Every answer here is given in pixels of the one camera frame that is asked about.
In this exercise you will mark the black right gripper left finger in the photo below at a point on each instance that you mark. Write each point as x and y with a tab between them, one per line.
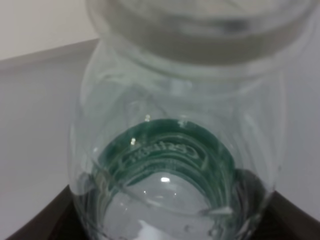
45	224

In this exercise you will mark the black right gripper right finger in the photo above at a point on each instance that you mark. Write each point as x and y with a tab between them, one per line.
288	222

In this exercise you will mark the clear bottle with green label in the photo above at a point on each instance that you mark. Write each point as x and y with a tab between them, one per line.
180	119

